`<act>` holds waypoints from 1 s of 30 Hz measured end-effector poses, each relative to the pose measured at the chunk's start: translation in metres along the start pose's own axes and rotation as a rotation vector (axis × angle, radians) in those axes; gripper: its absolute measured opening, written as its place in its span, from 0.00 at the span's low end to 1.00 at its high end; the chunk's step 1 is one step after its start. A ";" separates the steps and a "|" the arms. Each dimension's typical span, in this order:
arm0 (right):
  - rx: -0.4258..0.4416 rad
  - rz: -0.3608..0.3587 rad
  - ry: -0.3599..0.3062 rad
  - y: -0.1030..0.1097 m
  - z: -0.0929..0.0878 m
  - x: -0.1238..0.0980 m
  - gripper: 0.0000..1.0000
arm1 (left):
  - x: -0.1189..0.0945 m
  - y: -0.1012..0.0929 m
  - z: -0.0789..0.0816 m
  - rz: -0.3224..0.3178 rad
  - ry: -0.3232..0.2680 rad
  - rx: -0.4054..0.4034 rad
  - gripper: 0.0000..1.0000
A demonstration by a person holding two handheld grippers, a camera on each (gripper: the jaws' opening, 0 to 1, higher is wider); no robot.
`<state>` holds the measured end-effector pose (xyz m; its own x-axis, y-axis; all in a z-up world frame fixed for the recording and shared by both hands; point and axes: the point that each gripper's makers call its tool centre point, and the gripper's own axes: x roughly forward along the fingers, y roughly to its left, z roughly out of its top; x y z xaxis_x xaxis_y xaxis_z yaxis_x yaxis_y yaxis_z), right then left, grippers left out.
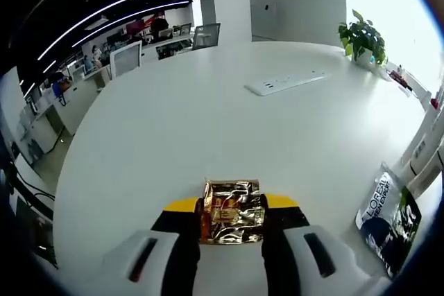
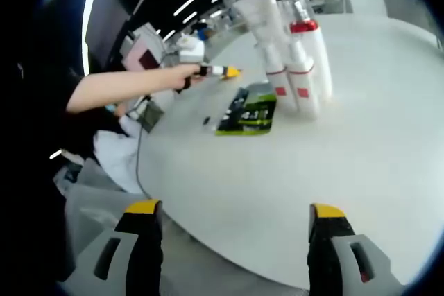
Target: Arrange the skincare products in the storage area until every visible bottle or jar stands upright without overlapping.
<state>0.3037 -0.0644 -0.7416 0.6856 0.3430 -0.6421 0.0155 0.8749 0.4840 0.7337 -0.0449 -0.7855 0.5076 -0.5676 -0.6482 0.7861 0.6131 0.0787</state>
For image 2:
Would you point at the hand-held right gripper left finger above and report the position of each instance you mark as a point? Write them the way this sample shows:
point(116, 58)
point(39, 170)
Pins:
point(145, 258)

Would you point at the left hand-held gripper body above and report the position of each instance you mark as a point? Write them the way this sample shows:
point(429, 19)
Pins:
point(190, 53)

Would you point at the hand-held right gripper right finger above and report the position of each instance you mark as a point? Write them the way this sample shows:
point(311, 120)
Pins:
point(322, 261)

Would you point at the white skincare tube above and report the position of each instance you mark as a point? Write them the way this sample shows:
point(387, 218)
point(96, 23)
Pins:
point(263, 15)

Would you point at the white skincare bottle red collar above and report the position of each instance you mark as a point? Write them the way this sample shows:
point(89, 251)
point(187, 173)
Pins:
point(319, 60)

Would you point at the green black packet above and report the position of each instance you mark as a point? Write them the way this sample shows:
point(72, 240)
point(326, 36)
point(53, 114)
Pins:
point(253, 112)

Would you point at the pink board dark red square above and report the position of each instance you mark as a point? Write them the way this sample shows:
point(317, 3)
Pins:
point(133, 58)

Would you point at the white cloth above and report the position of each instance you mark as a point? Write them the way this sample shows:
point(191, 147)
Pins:
point(118, 157)

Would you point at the person's dark shirt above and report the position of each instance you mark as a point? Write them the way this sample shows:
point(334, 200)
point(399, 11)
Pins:
point(41, 136)

